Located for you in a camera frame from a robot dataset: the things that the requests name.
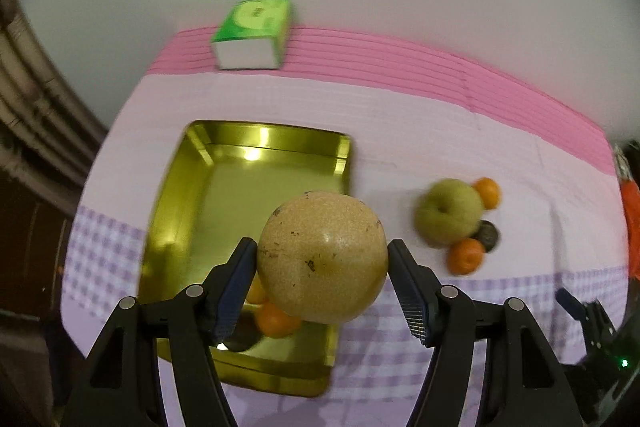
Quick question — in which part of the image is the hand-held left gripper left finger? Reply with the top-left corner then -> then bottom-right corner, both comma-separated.
62,237 -> 258,427

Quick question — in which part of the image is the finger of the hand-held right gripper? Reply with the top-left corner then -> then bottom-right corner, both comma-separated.
582,301 -> 618,353
556,287 -> 586,323

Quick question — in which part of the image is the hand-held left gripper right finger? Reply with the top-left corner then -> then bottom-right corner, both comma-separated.
387,239 -> 586,427

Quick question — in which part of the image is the green apple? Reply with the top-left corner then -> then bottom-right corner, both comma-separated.
414,178 -> 486,248

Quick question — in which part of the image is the large tan pear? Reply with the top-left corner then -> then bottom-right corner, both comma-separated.
256,191 -> 389,325

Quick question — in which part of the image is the gold metal tray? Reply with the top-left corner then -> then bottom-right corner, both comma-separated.
136,120 -> 353,399

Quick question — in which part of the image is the purple checked cloth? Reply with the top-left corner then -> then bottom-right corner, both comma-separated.
59,69 -> 630,427

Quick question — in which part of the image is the pink foam mat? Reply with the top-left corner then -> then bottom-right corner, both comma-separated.
147,26 -> 618,175

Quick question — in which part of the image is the green tissue pack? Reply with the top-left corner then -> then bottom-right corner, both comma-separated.
210,0 -> 293,70

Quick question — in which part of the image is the brown wooden furniture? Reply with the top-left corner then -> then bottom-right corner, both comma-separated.
0,0 -> 108,427

